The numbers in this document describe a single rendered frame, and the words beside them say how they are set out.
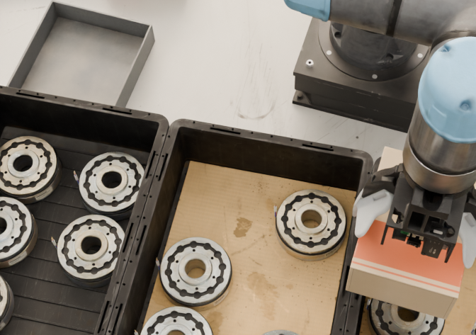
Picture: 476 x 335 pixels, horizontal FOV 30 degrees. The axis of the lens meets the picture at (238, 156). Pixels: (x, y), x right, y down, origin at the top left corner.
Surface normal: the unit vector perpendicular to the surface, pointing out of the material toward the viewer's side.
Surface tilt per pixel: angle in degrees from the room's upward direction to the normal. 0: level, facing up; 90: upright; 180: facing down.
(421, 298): 90
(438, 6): 40
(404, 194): 1
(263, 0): 0
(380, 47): 74
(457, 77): 1
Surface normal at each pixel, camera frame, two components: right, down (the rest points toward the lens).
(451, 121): -0.47, 0.77
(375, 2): -0.27, 0.40
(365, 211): -0.83, -0.47
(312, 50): -0.04, -0.44
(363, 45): -0.40, 0.65
